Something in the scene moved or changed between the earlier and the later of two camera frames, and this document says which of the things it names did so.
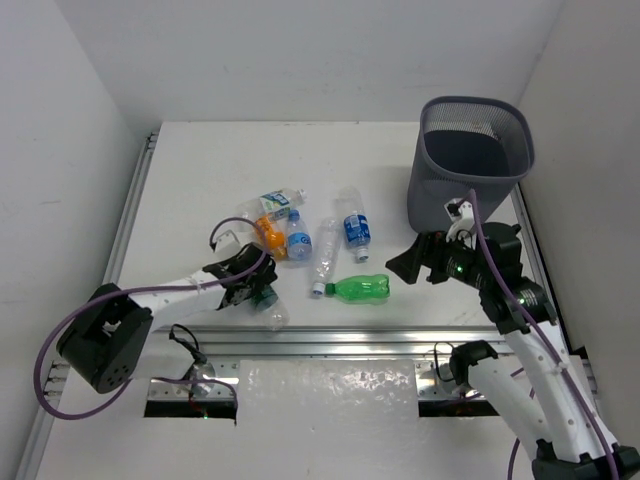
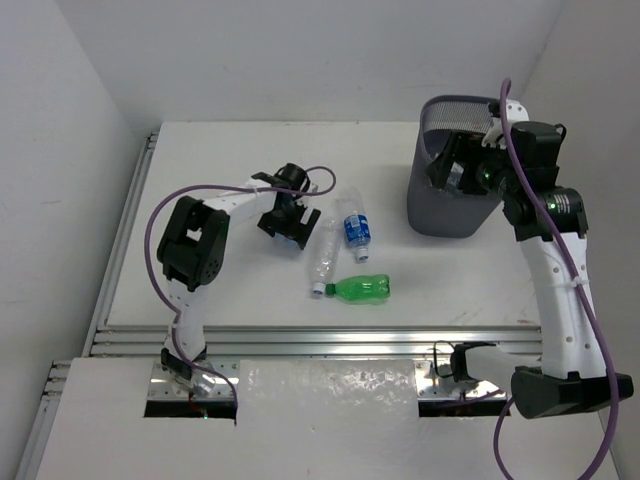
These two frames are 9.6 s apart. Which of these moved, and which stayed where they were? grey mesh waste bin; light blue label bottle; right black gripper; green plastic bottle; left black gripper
Moved: light blue label bottle; right black gripper; left black gripper
Stayed: grey mesh waste bin; green plastic bottle
